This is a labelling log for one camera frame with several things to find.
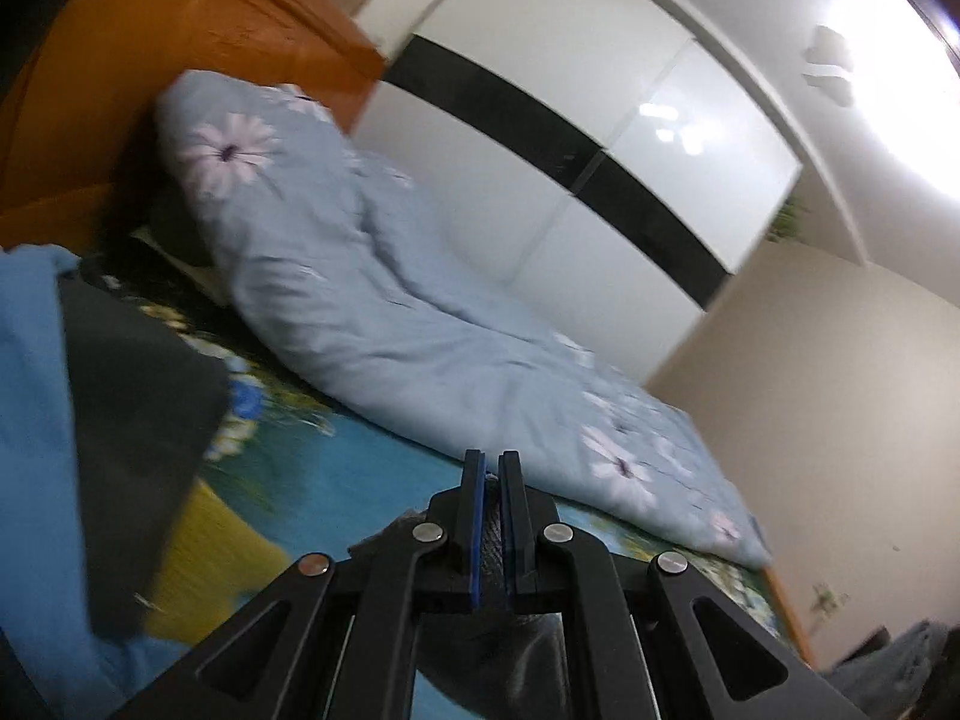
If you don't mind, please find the grey sweatshirt with gold letters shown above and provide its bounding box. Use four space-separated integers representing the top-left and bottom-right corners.
348 492 571 720

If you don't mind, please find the teal floral bed blanket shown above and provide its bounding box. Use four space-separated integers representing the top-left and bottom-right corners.
73 253 797 720

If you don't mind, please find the dark green and mustard garment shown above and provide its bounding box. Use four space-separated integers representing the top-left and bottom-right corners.
59 277 290 644

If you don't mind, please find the blue shirt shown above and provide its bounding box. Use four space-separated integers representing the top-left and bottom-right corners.
2 245 185 718

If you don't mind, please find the light blue floral quilt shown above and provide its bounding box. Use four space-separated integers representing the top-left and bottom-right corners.
155 70 771 569

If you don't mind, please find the green potted plant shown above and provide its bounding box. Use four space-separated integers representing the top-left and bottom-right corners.
765 195 811 244

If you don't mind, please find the white wardrobe with black band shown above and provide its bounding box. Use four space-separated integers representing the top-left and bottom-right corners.
355 0 800 380

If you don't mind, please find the orange wooden headboard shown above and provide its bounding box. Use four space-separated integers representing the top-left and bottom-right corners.
2 0 384 252

